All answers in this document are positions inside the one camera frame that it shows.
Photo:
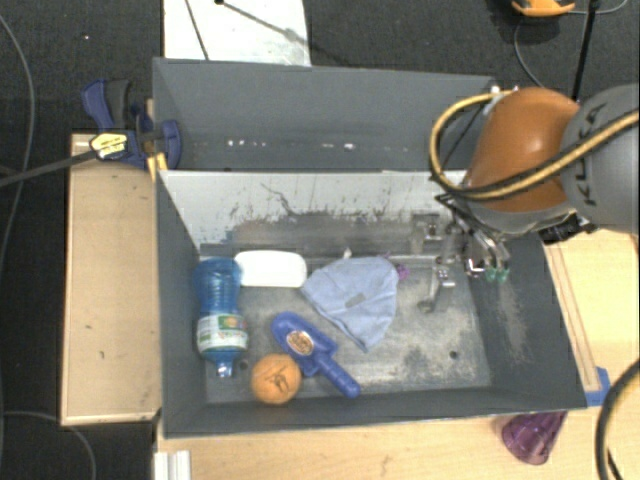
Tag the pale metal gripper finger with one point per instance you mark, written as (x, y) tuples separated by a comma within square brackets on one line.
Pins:
[(442, 278), (419, 235)]

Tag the small purple thing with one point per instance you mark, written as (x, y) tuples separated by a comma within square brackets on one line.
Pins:
[(402, 271)]

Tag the light blue knitted cap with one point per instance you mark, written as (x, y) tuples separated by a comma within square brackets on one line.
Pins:
[(357, 300)]

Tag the blue toy trowel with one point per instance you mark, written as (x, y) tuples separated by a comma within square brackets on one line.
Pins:
[(305, 345)]

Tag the white rounded block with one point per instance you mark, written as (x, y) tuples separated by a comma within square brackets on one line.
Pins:
[(270, 269)]

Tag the grey metal bin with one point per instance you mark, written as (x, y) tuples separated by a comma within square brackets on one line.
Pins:
[(310, 113)]

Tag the purple clear plastic cup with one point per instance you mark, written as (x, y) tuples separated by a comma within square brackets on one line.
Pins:
[(532, 435)]

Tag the orange fruit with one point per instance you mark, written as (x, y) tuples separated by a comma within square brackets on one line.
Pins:
[(276, 379)]

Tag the blue clear plastic bottle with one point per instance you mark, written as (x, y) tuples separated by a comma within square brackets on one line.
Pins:
[(219, 308)]

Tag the pale wood board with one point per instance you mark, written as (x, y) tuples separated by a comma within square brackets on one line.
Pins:
[(110, 278)]

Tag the black cylinder on white bracket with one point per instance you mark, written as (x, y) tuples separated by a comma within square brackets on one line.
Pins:
[(562, 232)]

